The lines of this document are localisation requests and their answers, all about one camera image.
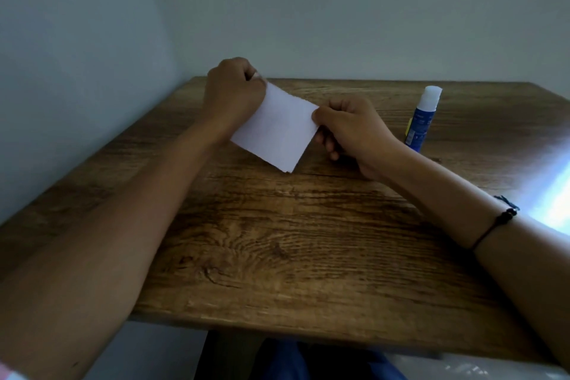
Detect person's right hand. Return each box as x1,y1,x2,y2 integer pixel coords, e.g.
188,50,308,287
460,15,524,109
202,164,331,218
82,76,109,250
311,95,401,181

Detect person's left hand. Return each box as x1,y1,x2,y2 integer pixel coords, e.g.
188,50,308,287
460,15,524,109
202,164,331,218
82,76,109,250
202,57,269,135

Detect white paper sheet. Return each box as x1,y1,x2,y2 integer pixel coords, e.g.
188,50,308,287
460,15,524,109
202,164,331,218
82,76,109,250
230,72,320,174

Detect person's right forearm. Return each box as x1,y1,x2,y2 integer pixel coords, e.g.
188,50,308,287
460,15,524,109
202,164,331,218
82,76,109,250
370,139,570,371

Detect person's left forearm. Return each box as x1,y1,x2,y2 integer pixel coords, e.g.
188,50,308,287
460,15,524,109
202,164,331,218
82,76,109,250
0,119,234,380

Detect blue glue stick white cap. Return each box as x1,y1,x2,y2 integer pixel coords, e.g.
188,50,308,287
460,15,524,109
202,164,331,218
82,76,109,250
404,85,443,153

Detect person's blue trouser legs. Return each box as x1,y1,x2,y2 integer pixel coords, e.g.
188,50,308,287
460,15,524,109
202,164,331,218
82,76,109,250
249,339,408,380

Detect black cord bracelet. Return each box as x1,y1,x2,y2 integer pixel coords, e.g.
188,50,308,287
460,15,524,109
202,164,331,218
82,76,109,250
471,195,520,251

